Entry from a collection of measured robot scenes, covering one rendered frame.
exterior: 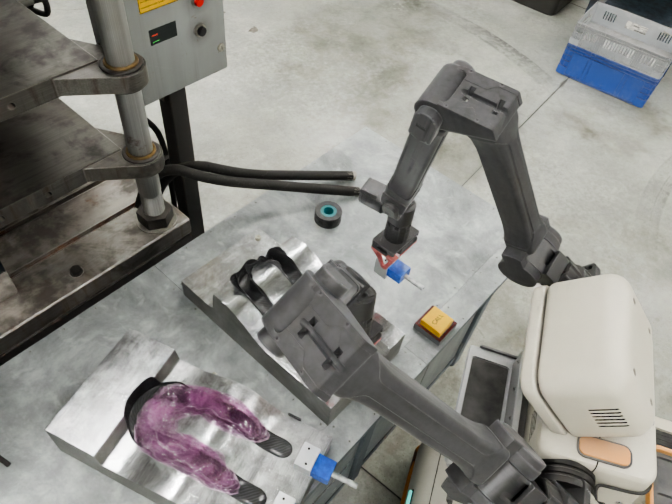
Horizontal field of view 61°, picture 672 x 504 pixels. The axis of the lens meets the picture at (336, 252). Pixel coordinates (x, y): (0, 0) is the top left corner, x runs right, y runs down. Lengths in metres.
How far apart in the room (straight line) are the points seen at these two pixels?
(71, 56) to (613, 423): 1.25
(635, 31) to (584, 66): 0.43
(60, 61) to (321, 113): 2.17
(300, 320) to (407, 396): 0.14
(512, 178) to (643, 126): 3.18
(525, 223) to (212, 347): 0.79
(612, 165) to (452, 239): 2.05
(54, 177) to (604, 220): 2.60
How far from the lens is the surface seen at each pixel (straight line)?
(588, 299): 0.91
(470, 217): 1.77
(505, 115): 0.83
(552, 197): 3.23
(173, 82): 1.64
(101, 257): 1.64
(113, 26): 1.31
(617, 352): 0.85
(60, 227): 1.75
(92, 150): 1.56
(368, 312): 1.06
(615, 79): 4.17
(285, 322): 0.61
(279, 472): 1.22
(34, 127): 1.67
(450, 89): 0.84
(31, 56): 1.45
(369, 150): 1.91
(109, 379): 1.29
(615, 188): 3.47
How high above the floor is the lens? 2.01
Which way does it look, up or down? 50 degrees down
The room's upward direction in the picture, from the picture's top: 8 degrees clockwise
